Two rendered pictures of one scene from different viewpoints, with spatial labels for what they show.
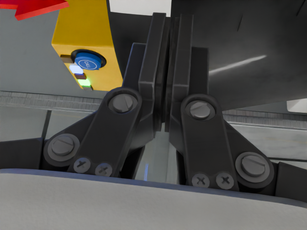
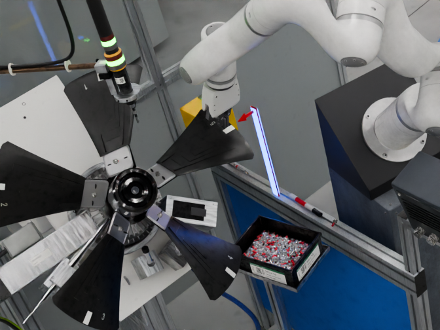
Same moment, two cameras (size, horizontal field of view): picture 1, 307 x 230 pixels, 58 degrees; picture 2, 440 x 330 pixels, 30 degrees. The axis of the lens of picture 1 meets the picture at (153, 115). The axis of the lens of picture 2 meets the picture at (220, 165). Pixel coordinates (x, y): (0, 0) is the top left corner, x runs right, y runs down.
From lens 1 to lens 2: 2.14 m
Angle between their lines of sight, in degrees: 27
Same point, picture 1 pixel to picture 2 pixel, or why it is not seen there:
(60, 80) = not seen: hidden behind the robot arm
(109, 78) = (196, 109)
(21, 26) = (252, 97)
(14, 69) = (238, 63)
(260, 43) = (205, 137)
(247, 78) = (197, 132)
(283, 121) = not seen: hidden behind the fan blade
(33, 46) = not seen: hidden behind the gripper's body
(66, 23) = (231, 120)
